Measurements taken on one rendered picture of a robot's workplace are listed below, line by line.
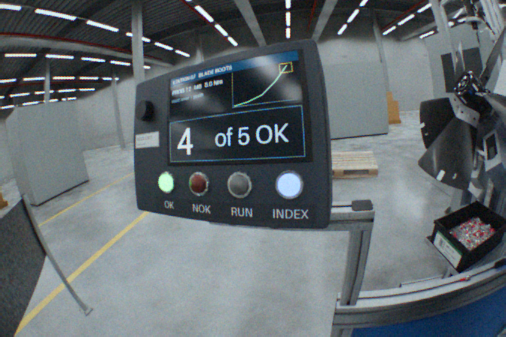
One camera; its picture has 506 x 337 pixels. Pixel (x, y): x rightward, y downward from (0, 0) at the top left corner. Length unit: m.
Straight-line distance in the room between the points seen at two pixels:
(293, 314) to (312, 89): 1.35
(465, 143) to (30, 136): 6.12
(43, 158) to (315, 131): 5.77
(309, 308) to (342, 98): 5.41
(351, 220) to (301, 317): 1.17
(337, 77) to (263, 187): 5.97
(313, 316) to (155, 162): 1.29
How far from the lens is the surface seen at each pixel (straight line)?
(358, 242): 0.32
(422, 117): 1.09
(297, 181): 0.20
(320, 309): 1.46
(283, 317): 1.44
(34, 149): 5.74
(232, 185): 0.22
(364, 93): 6.33
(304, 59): 0.22
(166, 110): 0.29
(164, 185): 0.27
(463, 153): 0.77
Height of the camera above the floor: 1.19
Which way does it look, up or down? 11 degrees down
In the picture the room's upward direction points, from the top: 8 degrees counter-clockwise
